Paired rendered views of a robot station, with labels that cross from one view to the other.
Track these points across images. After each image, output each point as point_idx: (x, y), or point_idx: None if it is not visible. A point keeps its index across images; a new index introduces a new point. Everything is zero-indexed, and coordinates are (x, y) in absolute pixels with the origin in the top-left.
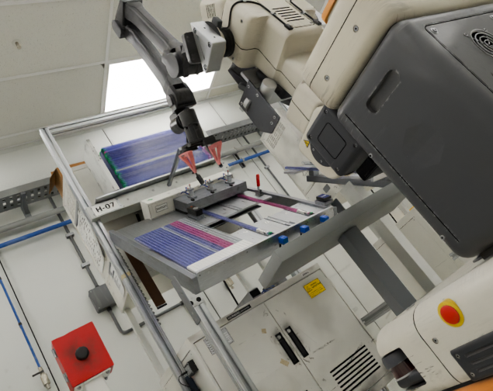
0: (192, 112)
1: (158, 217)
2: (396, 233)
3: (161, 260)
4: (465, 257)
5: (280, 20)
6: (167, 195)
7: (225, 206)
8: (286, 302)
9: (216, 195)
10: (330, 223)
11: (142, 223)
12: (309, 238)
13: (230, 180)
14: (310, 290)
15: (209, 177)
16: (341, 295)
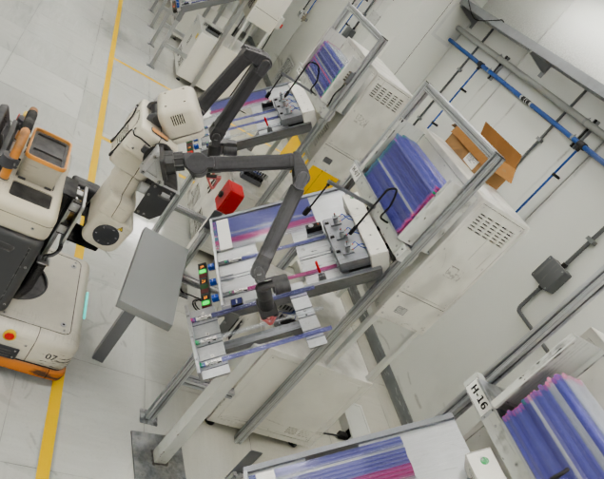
0: (208, 146)
1: (344, 212)
2: (212, 386)
3: (250, 208)
4: None
5: (117, 133)
6: (350, 206)
7: (319, 252)
8: (252, 319)
9: (330, 241)
10: (136, 249)
11: (342, 203)
12: (139, 240)
13: (345, 250)
14: None
15: (377, 238)
16: (248, 372)
